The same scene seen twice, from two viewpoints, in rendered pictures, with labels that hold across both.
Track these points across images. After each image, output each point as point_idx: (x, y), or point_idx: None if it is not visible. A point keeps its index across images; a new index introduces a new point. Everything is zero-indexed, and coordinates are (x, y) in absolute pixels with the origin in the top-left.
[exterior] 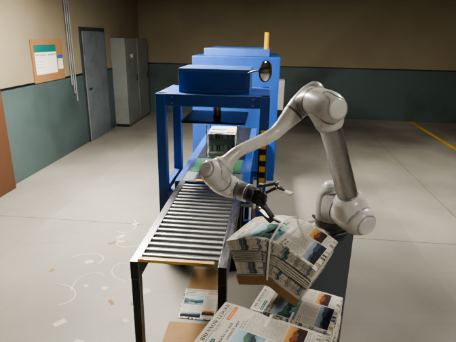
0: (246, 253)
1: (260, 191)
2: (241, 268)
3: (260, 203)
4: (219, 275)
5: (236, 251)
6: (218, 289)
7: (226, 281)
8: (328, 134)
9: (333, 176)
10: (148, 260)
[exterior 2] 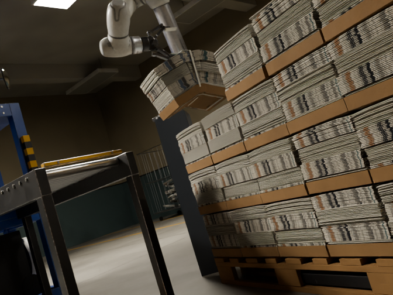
0: (175, 71)
1: (152, 36)
2: (175, 89)
3: (155, 45)
4: (129, 161)
5: (165, 75)
6: (133, 179)
7: (137, 167)
8: (164, 5)
9: (175, 44)
10: (58, 161)
